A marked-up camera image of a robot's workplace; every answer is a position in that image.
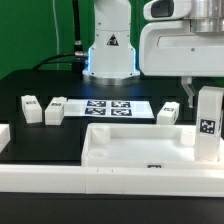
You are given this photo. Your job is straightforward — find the white desk tabletop tray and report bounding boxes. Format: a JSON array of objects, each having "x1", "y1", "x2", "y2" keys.
[{"x1": 81, "y1": 123, "x2": 224, "y2": 170}]

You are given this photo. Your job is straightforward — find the black cable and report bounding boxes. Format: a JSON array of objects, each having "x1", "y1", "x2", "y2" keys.
[{"x1": 31, "y1": 0, "x2": 90, "y2": 71}]

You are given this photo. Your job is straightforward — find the white front fence bar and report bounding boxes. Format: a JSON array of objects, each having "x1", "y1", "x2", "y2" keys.
[{"x1": 0, "y1": 164, "x2": 224, "y2": 198}]

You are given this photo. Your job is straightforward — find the white thin cable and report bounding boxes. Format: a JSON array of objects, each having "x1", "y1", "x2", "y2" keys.
[{"x1": 51, "y1": 0, "x2": 61, "y2": 71}]

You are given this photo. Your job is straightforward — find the white marker sheet with tags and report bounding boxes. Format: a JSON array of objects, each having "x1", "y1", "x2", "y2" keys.
[{"x1": 64, "y1": 99, "x2": 154, "y2": 119}]

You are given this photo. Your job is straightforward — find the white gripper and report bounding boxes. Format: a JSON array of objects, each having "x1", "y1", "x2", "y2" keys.
[{"x1": 139, "y1": 20, "x2": 224, "y2": 108}]

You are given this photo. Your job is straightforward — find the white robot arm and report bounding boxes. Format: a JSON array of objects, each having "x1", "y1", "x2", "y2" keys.
[{"x1": 83, "y1": 0, "x2": 224, "y2": 98}]

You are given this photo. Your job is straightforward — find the white left fence block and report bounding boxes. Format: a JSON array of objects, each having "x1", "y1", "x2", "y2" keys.
[{"x1": 0, "y1": 124, "x2": 10, "y2": 153}]

